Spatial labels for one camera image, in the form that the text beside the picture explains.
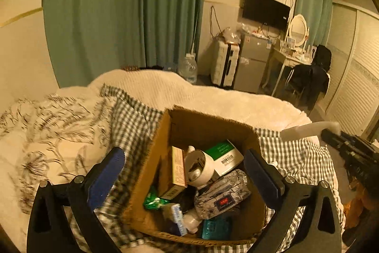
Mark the teal curtain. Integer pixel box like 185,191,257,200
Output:
43,0,143,87
138,0,208,68
296,0,335,47

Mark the clear plastic bag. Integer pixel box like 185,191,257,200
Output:
222,28,242,44

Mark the green foil packet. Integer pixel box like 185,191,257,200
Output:
144,186,171,210

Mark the large clear water bottle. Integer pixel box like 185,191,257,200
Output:
178,53,198,84

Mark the floral tissue pack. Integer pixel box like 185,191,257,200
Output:
194,169,252,222

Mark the white suitcase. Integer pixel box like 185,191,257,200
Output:
211,40,240,87

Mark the black wall television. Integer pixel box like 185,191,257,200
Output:
242,0,291,30

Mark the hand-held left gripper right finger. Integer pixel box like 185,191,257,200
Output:
244,149,342,253

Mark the white dressing table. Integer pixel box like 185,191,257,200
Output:
262,47,314,96

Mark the grey small fridge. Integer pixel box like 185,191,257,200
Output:
234,31,274,93

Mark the brown cardboard box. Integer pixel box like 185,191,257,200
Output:
123,105,267,246

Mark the small white bottle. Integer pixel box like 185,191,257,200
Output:
182,207,205,234

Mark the white oval mirror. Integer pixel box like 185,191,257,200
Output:
287,14,309,47

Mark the blue pill blister pack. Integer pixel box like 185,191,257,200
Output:
201,216,233,240

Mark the chair with dark clothes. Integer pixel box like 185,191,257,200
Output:
286,46,332,111

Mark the orange floor bag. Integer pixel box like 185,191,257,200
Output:
345,182,379,230

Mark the white louvred wardrobe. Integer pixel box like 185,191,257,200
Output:
315,2,379,141

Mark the blue white small box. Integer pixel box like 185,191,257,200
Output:
161,202,188,237

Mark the grey checked blanket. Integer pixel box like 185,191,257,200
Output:
68,84,338,253

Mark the black wall cable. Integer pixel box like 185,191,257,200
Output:
210,5,228,38

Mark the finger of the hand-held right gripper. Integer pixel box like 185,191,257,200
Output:
321,129,356,153

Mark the green and white box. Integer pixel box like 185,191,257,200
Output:
204,139,245,176

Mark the floral white quilt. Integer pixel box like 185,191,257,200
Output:
0,93,119,253

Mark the white tape roll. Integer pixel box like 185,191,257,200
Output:
185,149,218,189

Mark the red yellow medicine box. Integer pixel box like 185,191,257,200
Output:
157,146,188,200

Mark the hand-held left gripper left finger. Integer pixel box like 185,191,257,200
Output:
27,147,126,253

